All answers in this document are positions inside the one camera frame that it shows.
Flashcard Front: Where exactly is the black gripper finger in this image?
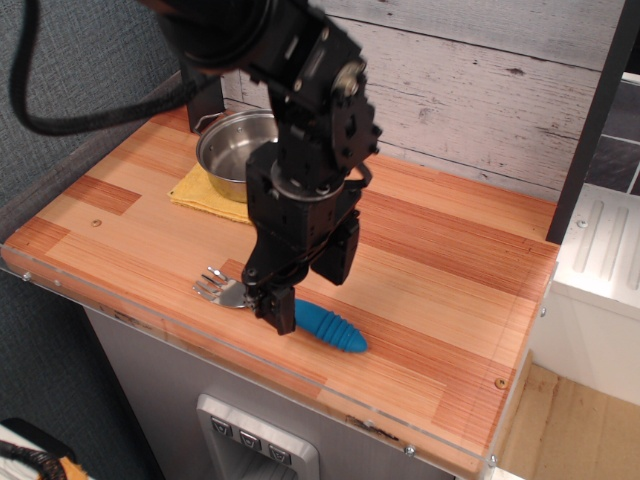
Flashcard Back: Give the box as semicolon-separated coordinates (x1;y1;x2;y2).
254;287;296;335
311;210;360;285

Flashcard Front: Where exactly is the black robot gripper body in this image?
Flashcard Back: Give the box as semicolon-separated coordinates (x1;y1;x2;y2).
242;143;363;305

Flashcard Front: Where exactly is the blue handled metal fork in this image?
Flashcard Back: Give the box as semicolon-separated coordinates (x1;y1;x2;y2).
193;266;368;353

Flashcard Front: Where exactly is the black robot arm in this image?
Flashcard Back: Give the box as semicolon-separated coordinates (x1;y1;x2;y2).
150;1;381;335

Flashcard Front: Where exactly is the stainless steel pot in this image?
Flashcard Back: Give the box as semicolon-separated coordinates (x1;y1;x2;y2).
196;109;278;204

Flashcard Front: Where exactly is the yellow folded cloth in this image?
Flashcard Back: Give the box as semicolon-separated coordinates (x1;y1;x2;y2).
168;164;251;224

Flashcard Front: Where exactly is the silver dispenser panel with buttons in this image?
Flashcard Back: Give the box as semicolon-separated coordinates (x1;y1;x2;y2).
197;394;320;479

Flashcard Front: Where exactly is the clear acrylic table edge guard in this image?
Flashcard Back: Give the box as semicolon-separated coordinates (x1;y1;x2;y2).
4;235;558;479

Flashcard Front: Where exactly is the white ribbed toy sink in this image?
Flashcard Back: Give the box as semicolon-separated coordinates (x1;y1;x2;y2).
529;185;639;403

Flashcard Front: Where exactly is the orange and black object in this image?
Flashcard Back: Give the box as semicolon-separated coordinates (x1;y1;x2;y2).
1;417;91;479

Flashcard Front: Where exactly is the left dark metal post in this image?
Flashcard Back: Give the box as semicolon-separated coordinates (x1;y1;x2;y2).
181;65;225;134

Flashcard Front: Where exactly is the dark metal post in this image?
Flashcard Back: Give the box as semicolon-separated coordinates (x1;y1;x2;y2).
181;65;225;134
546;0;639;245

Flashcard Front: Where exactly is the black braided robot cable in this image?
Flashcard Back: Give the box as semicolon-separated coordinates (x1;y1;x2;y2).
8;0;221;137

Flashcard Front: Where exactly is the right dark metal post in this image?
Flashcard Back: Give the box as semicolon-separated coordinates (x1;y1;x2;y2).
546;0;639;245

